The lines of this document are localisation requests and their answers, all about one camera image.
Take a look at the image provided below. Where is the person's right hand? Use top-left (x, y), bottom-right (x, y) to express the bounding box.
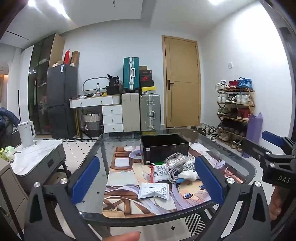
top-left (269, 185), bottom-right (285, 220)

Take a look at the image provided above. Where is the collection of sneakers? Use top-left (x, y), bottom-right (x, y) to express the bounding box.
top-left (192, 77), bottom-right (255, 151)

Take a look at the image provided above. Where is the oval metal frame mirror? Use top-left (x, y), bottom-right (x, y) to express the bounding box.
top-left (83, 76), bottom-right (111, 95)

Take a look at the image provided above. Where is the purple yoga mat bag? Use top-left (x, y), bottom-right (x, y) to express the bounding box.
top-left (242, 113), bottom-right (264, 158)

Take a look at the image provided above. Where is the brown cardboard box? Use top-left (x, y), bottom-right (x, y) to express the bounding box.
top-left (70, 51), bottom-right (80, 67)

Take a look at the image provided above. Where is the black cardboard box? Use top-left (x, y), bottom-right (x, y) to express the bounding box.
top-left (140, 134), bottom-right (190, 165)

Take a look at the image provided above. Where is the white cable bundle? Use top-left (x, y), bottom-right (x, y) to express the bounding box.
top-left (164, 153), bottom-right (197, 183)

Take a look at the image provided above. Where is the glass top table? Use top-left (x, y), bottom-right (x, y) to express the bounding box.
top-left (76, 130), bottom-right (258, 232)

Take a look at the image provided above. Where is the blue puffer jacket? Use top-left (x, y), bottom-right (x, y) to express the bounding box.
top-left (0, 107), bottom-right (21, 135)

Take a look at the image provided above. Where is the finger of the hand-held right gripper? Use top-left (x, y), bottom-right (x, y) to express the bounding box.
top-left (262, 130), bottom-right (292, 151)
top-left (242, 138), bottom-right (274, 163)

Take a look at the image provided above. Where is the person's left hand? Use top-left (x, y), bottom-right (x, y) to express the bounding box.
top-left (105, 232), bottom-right (141, 241)

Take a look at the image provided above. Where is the silver suitcase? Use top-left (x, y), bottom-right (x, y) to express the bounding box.
top-left (140, 94), bottom-right (161, 131)

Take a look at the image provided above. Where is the black gift bag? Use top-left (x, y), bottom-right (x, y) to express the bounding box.
top-left (105, 74), bottom-right (121, 95)

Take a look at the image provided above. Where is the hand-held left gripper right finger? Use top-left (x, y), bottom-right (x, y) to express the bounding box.
top-left (194, 155), bottom-right (273, 241)

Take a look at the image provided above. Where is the red white packet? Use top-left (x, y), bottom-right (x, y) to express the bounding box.
top-left (149, 162), bottom-right (176, 186)

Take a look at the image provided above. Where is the teal suitcase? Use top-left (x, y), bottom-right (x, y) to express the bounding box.
top-left (123, 57), bottom-right (140, 92)

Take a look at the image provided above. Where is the wooden door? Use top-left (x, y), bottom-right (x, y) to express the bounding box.
top-left (162, 35), bottom-right (201, 128)

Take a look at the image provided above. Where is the beige suitcase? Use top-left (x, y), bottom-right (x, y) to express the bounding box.
top-left (121, 93), bottom-right (140, 132)

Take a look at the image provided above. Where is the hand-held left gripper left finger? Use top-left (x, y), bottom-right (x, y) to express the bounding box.
top-left (23, 156), bottom-right (109, 241)

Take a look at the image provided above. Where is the white electric kettle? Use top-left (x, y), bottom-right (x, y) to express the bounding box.
top-left (17, 121), bottom-right (36, 148)

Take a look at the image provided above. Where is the wooden shoe rack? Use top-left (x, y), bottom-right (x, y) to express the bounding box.
top-left (216, 88), bottom-right (255, 151)

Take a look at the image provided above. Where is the green white plastic bag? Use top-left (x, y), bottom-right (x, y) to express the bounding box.
top-left (0, 146), bottom-right (15, 161)

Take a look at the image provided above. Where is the woven laundry basket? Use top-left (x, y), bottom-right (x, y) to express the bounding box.
top-left (83, 111), bottom-right (102, 138)

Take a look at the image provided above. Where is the stack of shoe boxes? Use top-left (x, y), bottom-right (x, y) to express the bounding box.
top-left (139, 65), bottom-right (156, 95)

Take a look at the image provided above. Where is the grey side table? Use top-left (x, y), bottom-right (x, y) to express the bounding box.
top-left (0, 139), bottom-right (70, 193)

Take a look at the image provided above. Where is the white desk with drawers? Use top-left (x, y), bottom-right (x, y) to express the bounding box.
top-left (69, 95), bottom-right (123, 133)

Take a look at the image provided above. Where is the dark grey fridge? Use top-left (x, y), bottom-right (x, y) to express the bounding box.
top-left (47, 64), bottom-right (78, 139)

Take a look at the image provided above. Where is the printed cartoon desk mat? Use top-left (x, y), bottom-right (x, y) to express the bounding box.
top-left (102, 142), bottom-right (247, 219)

